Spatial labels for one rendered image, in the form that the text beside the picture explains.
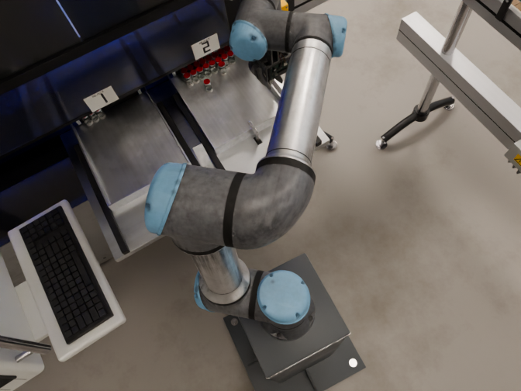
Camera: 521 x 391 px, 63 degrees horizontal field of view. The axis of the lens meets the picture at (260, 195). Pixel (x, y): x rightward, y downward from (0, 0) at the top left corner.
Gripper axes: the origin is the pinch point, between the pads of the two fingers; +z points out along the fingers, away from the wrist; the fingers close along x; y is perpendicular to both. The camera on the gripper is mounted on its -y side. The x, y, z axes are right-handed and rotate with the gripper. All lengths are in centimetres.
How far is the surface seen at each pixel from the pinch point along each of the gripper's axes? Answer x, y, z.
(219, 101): -10.4, -14.2, 17.1
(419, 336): 22, 76, 105
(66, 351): -82, 29, 25
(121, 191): -50, -2, 17
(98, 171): -53, -12, 17
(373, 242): 31, 32, 105
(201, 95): -14.2, -19.4, 17.1
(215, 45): -4.6, -23.5, 4.3
